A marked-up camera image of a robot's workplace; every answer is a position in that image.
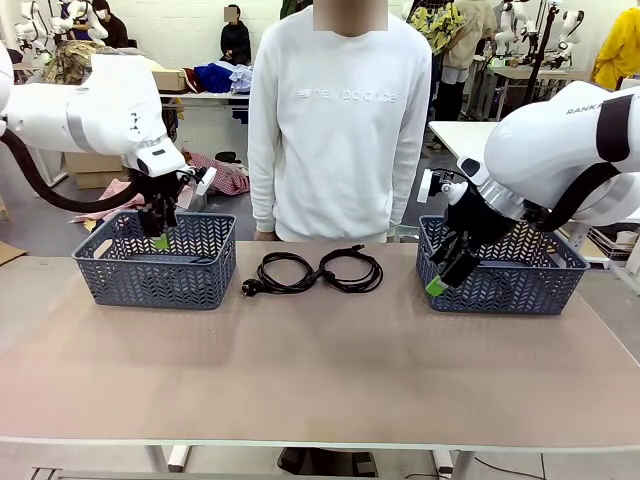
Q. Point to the white table leg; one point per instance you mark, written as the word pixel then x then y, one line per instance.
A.
pixel 170 457
pixel 450 462

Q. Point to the black tripod stand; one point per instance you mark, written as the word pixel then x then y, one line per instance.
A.
pixel 540 60

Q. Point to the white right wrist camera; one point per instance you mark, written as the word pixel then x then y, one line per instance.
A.
pixel 426 186

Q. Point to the blue clothing heap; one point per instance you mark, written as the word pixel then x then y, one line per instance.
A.
pixel 210 77

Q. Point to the white background table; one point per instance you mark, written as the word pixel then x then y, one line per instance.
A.
pixel 210 96

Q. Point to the pile of patterned cloths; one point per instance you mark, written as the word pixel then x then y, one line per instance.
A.
pixel 70 60

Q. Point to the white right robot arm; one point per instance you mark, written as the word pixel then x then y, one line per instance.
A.
pixel 540 145

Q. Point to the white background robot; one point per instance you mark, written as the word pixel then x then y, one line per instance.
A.
pixel 80 15
pixel 30 25
pixel 515 22
pixel 570 30

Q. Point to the red checkered cloth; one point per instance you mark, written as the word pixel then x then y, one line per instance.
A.
pixel 227 175

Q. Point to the person's left forearm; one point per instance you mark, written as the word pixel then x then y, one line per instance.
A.
pixel 405 190

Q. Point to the masked person in black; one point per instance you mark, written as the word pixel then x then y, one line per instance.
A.
pixel 112 25

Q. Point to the person in beige jacket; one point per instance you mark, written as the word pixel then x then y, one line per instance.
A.
pixel 470 45

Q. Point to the flat cardboard sheet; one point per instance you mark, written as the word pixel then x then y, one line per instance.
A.
pixel 10 255

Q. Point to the wooden background table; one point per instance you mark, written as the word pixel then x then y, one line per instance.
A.
pixel 510 75

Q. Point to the person in yellow hoodie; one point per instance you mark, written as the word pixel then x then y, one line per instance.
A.
pixel 617 50

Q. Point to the grey storage bin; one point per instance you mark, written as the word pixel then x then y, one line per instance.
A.
pixel 200 200

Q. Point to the person's right hand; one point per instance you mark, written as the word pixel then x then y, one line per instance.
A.
pixel 265 236

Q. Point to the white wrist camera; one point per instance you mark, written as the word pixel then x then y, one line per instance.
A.
pixel 206 181
pixel 426 186

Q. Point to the large floor cardboard box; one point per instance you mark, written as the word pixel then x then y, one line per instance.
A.
pixel 95 170

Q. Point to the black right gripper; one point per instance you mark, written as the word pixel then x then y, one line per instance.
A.
pixel 470 212

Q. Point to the light blue shirt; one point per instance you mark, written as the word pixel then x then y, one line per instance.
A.
pixel 242 77

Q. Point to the person in yellow patterned shirt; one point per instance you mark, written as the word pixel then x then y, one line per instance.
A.
pixel 435 25

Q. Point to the person in white sweatshirt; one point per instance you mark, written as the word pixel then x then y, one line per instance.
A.
pixel 340 150

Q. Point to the blue-grey plastic basket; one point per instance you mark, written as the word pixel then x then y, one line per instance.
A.
pixel 150 285
pixel 500 290

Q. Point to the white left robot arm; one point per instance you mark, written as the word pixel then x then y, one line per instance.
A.
pixel 110 100

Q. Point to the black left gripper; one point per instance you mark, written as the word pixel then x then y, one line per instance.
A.
pixel 157 185

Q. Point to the seated person in black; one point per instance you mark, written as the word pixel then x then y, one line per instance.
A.
pixel 235 40

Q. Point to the black floor pedal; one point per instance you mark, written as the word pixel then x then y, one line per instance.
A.
pixel 325 462

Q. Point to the white side table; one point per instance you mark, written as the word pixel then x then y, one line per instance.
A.
pixel 460 137

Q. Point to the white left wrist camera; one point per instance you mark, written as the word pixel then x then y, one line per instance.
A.
pixel 206 181

